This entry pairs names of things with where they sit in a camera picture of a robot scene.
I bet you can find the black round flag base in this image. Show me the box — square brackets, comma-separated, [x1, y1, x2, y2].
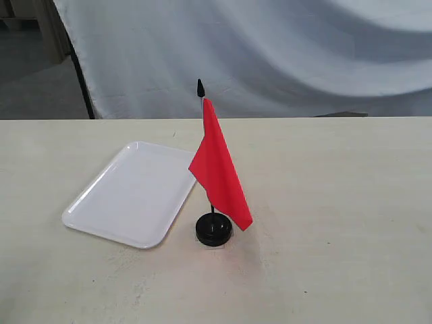
[195, 212, 232, 247]

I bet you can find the black backdrop stand pole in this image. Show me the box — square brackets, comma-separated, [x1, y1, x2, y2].
[67, 36, 95, 119]

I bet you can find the white rectangular plastic tray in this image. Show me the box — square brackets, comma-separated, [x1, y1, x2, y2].
[61, 141, 196, 249]

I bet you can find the white backdrop cloth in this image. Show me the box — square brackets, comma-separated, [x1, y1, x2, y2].
[55, 1, 431, 119]

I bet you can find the red flag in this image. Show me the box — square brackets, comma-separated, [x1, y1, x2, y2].
[189, 80, 252, 231]

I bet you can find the beige wooden furniture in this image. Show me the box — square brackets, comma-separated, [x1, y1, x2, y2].
[1, 0, 71, 64]

